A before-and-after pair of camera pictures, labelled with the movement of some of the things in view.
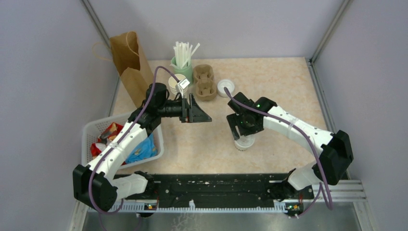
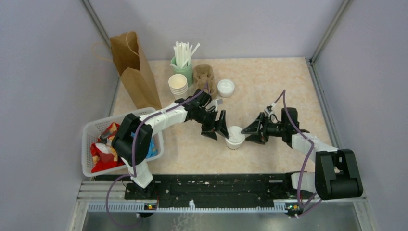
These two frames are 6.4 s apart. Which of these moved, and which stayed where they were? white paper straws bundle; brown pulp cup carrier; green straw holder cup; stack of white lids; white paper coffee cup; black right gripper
Moved: white paper coffee cup; black right gripper
Stayed: brown pulp cup carrier; stack of white lids; green straw holder cup; white paper straws bundle
